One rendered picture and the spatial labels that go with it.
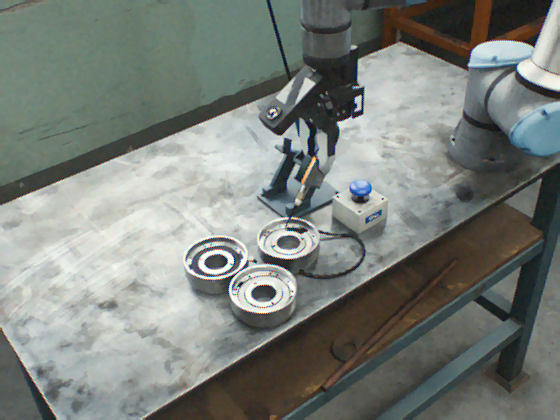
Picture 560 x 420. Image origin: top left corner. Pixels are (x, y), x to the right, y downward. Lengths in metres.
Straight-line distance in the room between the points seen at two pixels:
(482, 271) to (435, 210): 0.31
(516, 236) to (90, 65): 1.70
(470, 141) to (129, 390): 0.79
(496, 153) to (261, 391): 0.64
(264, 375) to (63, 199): 0.51
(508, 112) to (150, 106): 1.90
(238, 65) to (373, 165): 1.75
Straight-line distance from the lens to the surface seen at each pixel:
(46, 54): 2.64
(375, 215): 1.23
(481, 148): 1.39
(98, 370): 1.06
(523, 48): 1.37
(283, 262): 1.13
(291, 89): 1.07
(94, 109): 2.79
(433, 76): 1.74
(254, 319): 1.05
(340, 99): 1.08
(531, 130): 1.21
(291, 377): 1.33
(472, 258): 1.59
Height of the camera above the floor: 1.59
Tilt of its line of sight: 38 degrees down
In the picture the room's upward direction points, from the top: 3 degrees counter-clockwise
